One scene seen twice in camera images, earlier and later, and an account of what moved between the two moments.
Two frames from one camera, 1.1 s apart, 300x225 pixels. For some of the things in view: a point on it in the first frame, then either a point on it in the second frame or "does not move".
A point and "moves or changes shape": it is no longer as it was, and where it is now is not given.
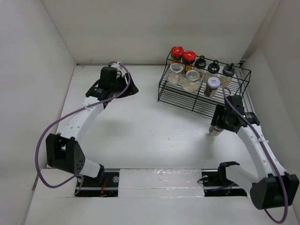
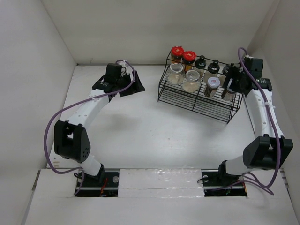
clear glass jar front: (191, 84) does not move
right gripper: (220, 110) -> (235, 72)
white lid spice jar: (215, 131) moves or changes shape
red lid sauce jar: (176, 53) does not move
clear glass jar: (176, 73) does not move
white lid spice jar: (213, 83) does not move
